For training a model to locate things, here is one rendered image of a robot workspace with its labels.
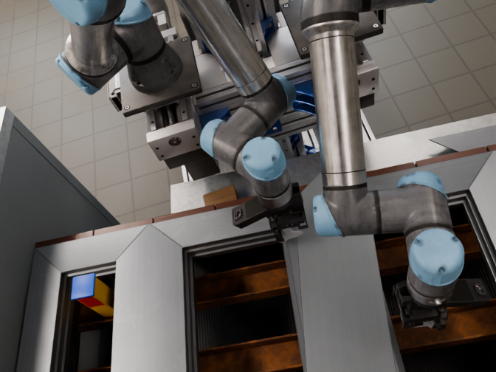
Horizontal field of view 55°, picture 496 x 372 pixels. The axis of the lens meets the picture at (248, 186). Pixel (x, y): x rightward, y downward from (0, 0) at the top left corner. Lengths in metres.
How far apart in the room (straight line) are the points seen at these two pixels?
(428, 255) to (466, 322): 0.57
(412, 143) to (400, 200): 0.73
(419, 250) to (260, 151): 0.32
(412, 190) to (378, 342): 0.38
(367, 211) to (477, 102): 1.79
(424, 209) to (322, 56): 0.29
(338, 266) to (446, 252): 0.42
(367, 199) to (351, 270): 0.34
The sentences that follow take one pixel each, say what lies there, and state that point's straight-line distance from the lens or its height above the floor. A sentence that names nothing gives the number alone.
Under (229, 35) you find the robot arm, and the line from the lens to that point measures 0.92.
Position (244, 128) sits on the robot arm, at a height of 1.20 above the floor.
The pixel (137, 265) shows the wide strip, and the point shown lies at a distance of 1.27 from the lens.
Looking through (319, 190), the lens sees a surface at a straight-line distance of 1.23.
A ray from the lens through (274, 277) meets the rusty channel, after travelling 1.35.
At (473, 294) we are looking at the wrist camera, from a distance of 0.97.
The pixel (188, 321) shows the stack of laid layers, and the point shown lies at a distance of 1.19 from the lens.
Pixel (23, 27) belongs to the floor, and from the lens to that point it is 4.02.
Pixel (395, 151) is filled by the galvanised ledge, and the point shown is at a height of 0.68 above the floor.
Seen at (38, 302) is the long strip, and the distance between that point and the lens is 1.38.
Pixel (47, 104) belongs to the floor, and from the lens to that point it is 3.27.
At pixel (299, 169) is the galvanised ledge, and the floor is 0.68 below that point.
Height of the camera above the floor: 1.92
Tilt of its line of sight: 56 degrees down
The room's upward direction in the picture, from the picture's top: 23 degrees counter-clockwise
